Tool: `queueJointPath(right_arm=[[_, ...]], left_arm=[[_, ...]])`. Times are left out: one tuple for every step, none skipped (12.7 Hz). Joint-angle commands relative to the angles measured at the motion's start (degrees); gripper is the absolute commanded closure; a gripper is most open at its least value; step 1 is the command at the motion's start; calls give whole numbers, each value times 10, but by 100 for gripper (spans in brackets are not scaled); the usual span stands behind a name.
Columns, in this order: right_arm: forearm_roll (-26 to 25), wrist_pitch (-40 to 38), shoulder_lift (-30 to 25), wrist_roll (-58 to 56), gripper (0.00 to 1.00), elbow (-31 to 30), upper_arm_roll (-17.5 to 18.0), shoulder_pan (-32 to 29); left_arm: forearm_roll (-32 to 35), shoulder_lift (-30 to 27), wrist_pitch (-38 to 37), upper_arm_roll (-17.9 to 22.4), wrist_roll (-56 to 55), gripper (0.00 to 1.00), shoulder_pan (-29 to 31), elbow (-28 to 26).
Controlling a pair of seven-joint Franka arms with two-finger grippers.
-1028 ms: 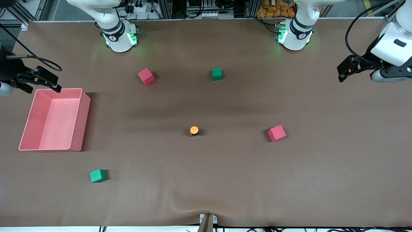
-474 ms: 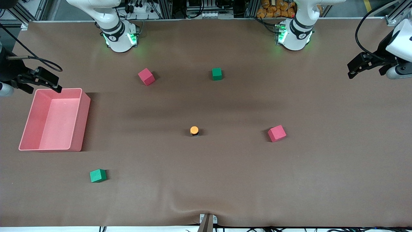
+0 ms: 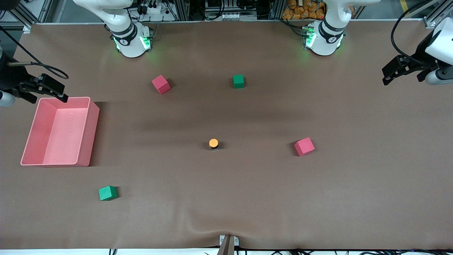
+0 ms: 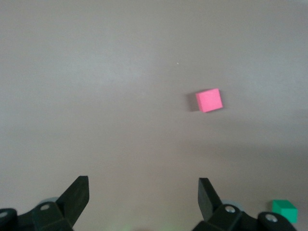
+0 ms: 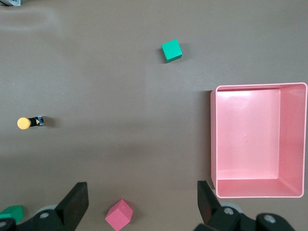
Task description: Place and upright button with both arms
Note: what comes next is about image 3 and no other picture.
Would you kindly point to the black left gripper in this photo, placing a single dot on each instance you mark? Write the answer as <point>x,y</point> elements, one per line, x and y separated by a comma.
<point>419,61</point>

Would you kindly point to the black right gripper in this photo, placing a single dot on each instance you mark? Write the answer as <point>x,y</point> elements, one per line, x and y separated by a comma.
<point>11,76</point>

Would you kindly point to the orange push button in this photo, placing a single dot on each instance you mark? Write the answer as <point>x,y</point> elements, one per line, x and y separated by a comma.
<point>213,142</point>

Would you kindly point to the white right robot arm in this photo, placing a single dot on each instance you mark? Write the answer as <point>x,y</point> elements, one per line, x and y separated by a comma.
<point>124,39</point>

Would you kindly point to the pink plastic bin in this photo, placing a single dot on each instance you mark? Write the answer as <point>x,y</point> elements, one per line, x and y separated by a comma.
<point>63,141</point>

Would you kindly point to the pink foam cube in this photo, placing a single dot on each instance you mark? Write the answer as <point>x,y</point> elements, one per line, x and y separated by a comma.
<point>304,147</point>
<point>161,84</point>

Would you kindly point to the green foam cube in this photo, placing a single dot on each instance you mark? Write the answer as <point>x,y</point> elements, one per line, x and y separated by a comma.
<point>238,81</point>
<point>107,193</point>

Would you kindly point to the white power strip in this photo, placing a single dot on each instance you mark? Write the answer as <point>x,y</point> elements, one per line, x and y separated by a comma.
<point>155,9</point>

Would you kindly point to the white connector block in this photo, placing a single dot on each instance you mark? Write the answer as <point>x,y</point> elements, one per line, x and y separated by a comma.
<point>233,16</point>

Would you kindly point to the brown table mat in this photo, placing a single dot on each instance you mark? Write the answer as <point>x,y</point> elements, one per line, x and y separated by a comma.
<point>226,194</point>

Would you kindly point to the aluminium frame profile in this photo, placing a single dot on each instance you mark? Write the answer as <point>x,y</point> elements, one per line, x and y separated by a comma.
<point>24,21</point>
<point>433,19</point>

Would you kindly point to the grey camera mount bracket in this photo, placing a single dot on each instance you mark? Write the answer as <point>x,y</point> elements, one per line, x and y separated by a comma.
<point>228,244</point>

